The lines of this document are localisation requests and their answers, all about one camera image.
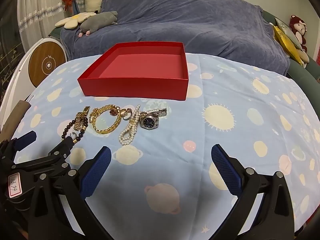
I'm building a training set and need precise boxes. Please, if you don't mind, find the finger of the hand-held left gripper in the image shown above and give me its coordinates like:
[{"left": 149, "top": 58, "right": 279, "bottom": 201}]
[
  {"left": 14, "top": 131, "right": 37, "bottom": 153},
  {"left": 47, "top": 136, "right": 78, "bottom": 166}
]

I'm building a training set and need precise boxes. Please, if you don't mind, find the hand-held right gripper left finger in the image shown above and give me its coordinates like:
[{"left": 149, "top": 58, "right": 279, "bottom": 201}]
[{"left": 28, "top": 146, "right": 118, "bottom": 240}]

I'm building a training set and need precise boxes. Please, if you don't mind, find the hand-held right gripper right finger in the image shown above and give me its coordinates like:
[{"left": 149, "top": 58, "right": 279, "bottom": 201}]
[{"left": 207, "top": 144, "right": 295, "bottom": 240}]

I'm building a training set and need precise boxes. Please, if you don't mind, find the dark bead bracelet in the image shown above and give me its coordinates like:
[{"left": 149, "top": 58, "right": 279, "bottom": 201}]
[{"left": 61, "top": 119, "right": 88, "bottom": 145}]

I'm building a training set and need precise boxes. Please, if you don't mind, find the gold link watch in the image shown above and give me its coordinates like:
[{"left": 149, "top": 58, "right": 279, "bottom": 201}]
[{"left": 74, "top": 106, "right": 91, "bottom": 133}]

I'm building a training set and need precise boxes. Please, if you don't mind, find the gold chain bracelet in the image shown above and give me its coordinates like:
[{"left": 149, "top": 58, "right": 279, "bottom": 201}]
[{"left": 89, "top": 104, "right": 123, "bottom": 135}]

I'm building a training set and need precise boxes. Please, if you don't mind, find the pearl bracelet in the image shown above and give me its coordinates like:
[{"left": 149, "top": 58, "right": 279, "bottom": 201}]
[{"left": 118, "top": 104, "right": 141, "bottom": 146}]

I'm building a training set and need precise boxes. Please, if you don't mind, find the gold hoop earring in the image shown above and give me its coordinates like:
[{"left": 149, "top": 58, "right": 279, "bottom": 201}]
[{"left": 117, "top": 108, "right": 130, "bottom": 120}]

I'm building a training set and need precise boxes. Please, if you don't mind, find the silver wristwatch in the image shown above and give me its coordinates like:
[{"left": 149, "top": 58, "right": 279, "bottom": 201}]
[{"left": 139, "top": 108, "right": 168, "bottom": 131}]

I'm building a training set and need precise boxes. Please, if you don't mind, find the red cardboard box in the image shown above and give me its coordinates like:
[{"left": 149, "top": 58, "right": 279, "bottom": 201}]
[{"left": 77, "top": 42, "right": 190, "bottom": 102}]

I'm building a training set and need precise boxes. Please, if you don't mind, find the cardboard tube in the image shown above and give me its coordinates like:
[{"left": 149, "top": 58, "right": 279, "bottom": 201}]
[{"left": 0, "top": 100, "right": 31, "bottom": 141}]

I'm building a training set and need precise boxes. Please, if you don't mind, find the light blue planet print cloth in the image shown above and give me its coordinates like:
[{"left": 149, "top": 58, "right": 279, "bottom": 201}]
[{"left": 12, "top": 52, "right": 320, "bottom": 240}]

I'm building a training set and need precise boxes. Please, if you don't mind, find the round wooden side table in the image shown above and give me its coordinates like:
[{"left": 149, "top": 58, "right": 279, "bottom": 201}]
[{"left": 0, "top": 37, "right": 67, "bottom": 130}]

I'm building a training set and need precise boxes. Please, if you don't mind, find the green sofa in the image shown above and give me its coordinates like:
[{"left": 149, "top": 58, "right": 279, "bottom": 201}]
[{"left": 48, "top": 8, "right": 320, "bottom": 87}]

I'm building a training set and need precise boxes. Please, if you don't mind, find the flower shaped pillow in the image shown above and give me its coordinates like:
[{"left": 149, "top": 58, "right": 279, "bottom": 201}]
[{"left": 55, "top": 12, "right": 97, "bottom": 30}]

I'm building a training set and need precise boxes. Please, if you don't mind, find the grey plush toy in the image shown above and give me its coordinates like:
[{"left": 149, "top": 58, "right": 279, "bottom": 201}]
[{"left": 78, "top": 11, "right": 119, "bottom": 38}]

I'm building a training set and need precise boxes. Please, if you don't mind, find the white curtain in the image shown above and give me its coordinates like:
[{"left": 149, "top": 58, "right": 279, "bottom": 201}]
[{"left": 15, "top": 0, "right": 83, "bottom": 53}]

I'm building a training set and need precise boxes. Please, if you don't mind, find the cream plush cushion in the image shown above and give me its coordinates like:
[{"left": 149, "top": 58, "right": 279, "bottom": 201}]
[{"left": 297, "top": 49, "right": 311, "bottom": 68}]

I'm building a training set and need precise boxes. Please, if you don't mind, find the yellow pillow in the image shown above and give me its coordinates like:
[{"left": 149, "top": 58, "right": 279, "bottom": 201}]
[{"left": 272, "top": 25, "right": 304, "bottom": 67}]

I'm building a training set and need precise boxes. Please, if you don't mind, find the red ribbon bow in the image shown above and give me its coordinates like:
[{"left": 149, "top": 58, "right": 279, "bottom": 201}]
[{"left": 61, "top": 0, "right": 76, "bottom": 12}]

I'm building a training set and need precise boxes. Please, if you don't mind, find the grey pillow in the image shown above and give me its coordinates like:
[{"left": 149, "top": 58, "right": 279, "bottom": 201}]
[{"left": 275, "top": 17, "right": 304, "bottom": 51}]

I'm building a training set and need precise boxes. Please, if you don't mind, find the blue sofa cover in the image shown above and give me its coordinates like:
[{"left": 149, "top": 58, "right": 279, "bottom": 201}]
[{"left": 60, "top": 0, "right": 291, "bottom": 77}]

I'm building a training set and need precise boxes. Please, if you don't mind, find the red monkey plush toy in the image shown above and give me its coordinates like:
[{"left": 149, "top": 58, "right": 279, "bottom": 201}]
[{"left": 289, "top": 15, "right": 308, "bottom": 53}]

